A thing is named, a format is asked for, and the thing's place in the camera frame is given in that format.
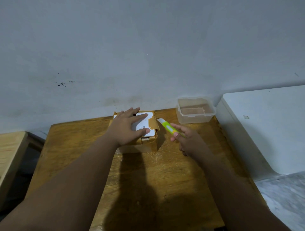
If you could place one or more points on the person's right hand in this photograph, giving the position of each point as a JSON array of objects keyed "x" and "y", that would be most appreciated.
[{"x": 193, "y": 144}]

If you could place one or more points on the light wooden side table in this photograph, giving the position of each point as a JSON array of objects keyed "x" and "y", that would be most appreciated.
[{"x": 12, "y": 154}]

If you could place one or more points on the brown cardboard box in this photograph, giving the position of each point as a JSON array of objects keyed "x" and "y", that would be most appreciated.
[{"x": 150, "y": 142}]

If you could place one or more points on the person's left thumb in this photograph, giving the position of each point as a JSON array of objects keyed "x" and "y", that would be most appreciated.
[{"x": 143, "y": 132}]

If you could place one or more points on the person's left forearm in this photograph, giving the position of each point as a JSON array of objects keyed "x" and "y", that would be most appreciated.
[{"x": 71, "y": 185}]

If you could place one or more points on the green utility knife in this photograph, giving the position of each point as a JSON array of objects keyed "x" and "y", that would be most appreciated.
[{"x": 166, "y": 125}]

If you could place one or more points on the white appliance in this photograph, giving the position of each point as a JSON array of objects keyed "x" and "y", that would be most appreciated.
[{"x": 266, "y": 128}]

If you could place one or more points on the person's left hand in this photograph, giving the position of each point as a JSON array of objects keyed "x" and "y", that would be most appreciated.
[{"x": 122, "y": 131}]

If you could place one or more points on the person's right thumb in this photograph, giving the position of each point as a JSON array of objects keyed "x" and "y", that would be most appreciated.
[{"x": 175, "y": 136}]

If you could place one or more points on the clear plastic container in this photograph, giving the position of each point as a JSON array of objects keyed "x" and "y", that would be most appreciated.
[{"x": 194, "y": 111}]

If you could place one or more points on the person's right forearm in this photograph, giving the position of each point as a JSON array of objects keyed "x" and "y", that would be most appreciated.
[{"x": 236, "y": 195}]

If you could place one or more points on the brown wooden table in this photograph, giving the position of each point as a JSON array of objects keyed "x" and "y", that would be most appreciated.
[{"x": 147, "y": 185}]

